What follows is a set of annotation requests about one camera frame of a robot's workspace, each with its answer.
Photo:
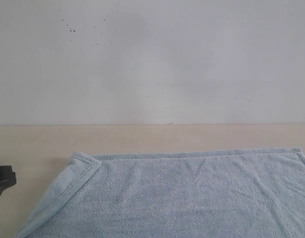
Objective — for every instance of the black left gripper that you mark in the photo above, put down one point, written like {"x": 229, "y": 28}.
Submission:
{"x": 7, "y": 177}

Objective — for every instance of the light blue terry towel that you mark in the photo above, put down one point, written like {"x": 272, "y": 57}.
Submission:
{"x": 256, "y": 193}

